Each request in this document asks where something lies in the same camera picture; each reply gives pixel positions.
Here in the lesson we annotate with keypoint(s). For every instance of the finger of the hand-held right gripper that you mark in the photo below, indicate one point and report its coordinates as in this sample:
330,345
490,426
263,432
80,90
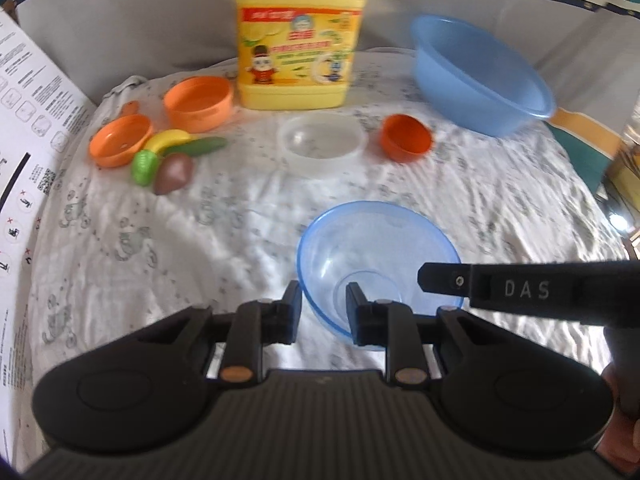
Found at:
445,280

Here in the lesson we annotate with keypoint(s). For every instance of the clear plastic bowl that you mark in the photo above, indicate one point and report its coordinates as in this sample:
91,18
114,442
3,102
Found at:
320,162

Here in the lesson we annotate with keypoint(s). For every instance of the toy banana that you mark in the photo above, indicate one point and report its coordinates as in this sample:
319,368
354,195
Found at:
167,140

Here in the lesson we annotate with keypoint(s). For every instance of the small orange bowl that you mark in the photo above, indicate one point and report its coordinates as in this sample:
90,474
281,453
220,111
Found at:
405,140

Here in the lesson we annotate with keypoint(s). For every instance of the white instruction sheet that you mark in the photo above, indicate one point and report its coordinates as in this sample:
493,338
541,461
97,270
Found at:
30,135

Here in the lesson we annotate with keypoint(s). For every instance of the blue plastic basin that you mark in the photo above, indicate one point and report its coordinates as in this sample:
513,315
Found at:
475,90

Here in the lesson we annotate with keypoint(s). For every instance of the yellow detergent pump bottle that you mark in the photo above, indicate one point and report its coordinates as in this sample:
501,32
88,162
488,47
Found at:
300,60

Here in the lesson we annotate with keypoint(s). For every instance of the orange toy pot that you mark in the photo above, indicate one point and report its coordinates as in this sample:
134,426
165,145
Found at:
197,110

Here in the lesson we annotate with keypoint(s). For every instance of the toy cucumber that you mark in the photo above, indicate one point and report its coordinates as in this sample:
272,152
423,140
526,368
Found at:
205,146

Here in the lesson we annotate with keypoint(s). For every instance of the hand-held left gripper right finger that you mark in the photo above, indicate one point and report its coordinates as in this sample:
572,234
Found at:
354,310

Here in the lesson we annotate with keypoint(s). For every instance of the blue transparent bowl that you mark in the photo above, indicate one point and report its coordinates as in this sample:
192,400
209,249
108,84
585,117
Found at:
350,240

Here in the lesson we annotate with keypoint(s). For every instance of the brown toy onion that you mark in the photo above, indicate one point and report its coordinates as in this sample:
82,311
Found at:
172,175

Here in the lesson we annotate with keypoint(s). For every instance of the teal grey star-striped sheet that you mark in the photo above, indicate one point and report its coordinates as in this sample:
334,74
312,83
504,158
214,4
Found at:
150,20

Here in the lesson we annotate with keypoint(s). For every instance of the white cat-print cloth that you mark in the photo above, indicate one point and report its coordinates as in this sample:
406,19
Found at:
225,240

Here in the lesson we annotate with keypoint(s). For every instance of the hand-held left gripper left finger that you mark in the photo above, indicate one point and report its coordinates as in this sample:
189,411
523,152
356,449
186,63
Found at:
295,310

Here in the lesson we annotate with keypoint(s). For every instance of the orange ladle bowl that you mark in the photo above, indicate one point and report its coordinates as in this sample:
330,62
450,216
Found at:
120,145

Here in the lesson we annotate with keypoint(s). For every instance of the person's right hand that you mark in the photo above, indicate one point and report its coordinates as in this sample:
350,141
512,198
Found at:
627,410

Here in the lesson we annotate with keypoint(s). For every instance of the green toy vegetable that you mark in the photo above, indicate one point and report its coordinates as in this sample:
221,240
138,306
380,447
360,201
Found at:
144,169

